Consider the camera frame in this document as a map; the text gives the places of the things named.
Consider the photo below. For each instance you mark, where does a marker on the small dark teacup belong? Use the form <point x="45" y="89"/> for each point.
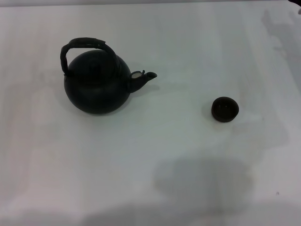
<point x="225" y="110"/>

